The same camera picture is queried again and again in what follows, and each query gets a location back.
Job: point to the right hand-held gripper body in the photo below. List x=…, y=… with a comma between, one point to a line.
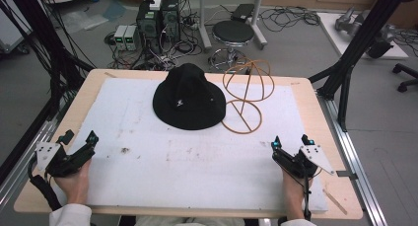
x=304, y=160

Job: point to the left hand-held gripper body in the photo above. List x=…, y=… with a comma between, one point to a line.
x=62, y=162

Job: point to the person's left hand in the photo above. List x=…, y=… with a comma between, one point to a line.
x=76, y=186

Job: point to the person's right hand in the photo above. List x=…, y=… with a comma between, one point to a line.
x=292, y=193

